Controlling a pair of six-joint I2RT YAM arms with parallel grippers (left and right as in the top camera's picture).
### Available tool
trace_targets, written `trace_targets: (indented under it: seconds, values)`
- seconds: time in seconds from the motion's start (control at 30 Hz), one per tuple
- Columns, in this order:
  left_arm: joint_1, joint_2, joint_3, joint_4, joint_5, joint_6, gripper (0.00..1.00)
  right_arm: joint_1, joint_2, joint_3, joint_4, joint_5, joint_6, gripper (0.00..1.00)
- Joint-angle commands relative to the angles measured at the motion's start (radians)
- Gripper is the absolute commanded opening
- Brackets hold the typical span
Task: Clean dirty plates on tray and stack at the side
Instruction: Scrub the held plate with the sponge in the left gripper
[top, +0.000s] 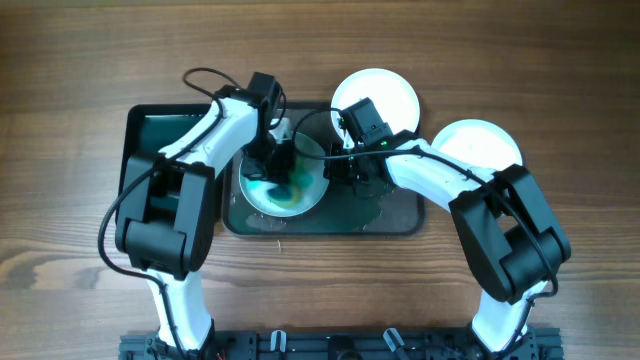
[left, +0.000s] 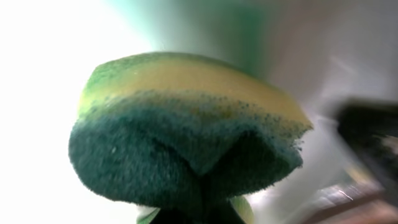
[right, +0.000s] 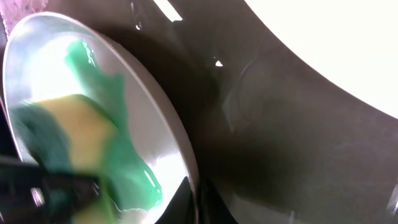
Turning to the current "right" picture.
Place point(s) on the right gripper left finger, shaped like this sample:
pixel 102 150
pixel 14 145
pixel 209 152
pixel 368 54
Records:
pixel 180 210

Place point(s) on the green and yellow sponge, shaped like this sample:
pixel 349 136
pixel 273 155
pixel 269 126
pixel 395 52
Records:
pixel 70 134

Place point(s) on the large dark serving tray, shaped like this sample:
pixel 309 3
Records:
pixel 280 142

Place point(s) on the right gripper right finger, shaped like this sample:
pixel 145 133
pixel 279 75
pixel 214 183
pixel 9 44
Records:
pixel 211 207

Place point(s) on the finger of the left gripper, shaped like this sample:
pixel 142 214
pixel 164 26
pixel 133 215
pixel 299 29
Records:
pixel 31 194

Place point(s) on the white plate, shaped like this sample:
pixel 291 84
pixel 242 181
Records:
pixel 352 43

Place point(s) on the pale blue plate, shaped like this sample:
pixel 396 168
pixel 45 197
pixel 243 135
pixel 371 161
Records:
pixel 49 55

